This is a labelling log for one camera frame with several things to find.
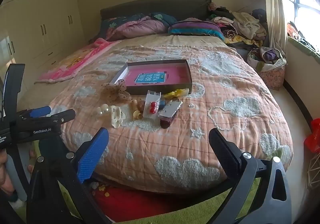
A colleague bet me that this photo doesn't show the pile of clothes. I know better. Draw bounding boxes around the pile of clothes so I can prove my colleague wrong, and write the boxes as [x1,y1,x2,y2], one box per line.
[207,2,267,47]

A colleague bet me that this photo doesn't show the yellow rings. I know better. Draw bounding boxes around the yellow rings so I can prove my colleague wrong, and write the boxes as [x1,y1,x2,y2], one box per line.
[163,87,190,99]

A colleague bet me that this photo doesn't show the white wire rack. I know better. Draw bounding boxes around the white wire rack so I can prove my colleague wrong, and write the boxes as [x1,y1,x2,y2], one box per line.
[307,154,320,189]

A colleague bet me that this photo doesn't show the pink book in tray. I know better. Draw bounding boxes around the pink book in tray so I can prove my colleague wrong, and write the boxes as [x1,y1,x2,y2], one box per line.
[123,63,190,86]

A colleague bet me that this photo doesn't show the purple teal striped pillow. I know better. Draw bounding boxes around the purple teal striped pillow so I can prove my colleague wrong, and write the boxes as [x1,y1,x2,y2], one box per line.
[168,19,225,41]

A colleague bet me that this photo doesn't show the maroon hair clip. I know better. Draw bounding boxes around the maroon hair clip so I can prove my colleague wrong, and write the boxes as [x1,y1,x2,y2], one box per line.
[159,115,176,129]

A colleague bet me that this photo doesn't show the dark green headboard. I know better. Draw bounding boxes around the dark green headboard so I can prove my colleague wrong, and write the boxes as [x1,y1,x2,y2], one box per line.
[100,0,212,21]

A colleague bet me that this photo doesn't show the bag with red beads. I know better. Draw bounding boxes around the bag with red beads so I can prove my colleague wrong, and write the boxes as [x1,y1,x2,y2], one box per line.
[143,91,161,119]

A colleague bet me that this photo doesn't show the beige spiral hair clip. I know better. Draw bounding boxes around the beige spiral hair clip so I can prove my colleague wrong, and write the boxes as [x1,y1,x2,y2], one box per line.
[131,100,143,120]

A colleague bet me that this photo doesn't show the pink and teal duvet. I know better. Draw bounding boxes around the pink and teal duvet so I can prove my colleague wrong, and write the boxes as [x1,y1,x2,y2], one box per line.
[96,12,177,41]

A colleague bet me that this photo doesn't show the cream wardrobe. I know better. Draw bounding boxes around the cream wardrobe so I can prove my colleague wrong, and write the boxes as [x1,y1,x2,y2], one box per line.
[1,0,85,93]

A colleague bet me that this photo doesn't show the beige bed sheet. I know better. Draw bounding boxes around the beige bed sheet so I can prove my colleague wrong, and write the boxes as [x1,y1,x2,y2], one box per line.
[17,34,227,111]

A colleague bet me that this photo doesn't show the cream curtain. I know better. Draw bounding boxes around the cream curtain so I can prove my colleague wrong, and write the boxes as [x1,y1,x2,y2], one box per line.
[265,0,287,54]

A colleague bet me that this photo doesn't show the shallow cardboard box tray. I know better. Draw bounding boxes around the shallow cardboard box tray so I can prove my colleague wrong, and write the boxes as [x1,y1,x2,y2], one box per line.
[111,59,193,95]

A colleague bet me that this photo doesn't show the person's left hand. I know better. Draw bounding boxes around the person's left hand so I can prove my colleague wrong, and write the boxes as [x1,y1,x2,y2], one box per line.
[0,148,36,196]

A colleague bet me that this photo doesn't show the pearl hair clip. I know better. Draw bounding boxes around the pearl hair clip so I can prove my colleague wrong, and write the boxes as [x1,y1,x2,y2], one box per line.
[95,104,110,117]

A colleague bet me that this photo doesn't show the green floor mat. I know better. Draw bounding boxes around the green floor mat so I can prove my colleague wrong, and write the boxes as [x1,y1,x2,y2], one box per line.
[15,138,262,224]

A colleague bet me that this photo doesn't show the pink cartoon blanket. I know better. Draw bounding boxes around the pink cartoon blanket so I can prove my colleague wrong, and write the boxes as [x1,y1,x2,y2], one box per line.
[35,38,120,84]

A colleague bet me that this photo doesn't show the red plastic bag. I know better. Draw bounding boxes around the red plastic bag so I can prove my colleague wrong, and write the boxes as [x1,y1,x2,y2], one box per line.
[304,118,320,153]

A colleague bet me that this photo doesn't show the red floor mat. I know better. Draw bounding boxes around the red floor mat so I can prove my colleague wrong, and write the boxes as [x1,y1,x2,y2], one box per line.
[91,183,188,222]

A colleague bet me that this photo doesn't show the floral fabric laundry bag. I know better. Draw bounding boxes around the floral fabric laundry bag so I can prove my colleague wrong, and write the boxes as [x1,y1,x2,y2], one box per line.
[247,47,287,90]

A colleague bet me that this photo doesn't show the blue hair comb clip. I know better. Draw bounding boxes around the blue hair comb clip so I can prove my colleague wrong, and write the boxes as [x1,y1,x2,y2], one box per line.
[159,100,166,110]

